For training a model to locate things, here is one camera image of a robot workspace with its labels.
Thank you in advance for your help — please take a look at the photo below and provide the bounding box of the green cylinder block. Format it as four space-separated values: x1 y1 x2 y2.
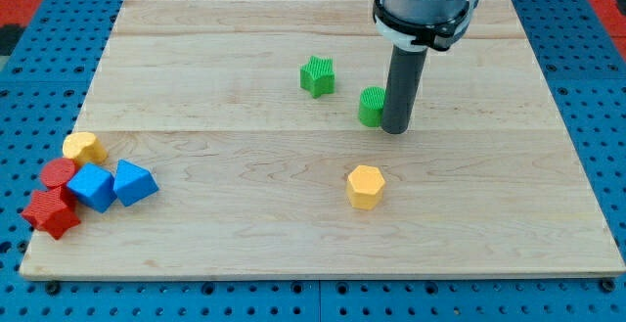
358 86 385 127

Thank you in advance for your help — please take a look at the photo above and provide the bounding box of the red cylinder block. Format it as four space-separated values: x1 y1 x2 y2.
40 158 78 189

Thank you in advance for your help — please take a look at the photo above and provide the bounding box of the black and white mounting clamp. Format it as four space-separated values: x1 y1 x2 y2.
373 0 479 52

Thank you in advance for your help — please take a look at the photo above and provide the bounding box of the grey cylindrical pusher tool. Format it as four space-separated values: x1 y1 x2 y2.
381 47 427 134

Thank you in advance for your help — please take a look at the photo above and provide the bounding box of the blue triangle block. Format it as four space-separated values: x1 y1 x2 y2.
113 160 159 207

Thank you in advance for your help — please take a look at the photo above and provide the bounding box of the green star block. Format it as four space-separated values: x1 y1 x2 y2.
299 56 335 99

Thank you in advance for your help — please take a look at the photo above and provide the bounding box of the yellow heart block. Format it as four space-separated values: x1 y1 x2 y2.
62 131 108 166

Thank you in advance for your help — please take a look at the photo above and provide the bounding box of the blue cube block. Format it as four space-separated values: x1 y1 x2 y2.
67 163 116 213

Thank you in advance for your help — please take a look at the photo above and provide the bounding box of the red star block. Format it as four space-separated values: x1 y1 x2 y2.
21 187 81 240

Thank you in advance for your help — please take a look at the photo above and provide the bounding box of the yellow hexagon block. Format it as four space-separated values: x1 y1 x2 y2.
346 164 386 210

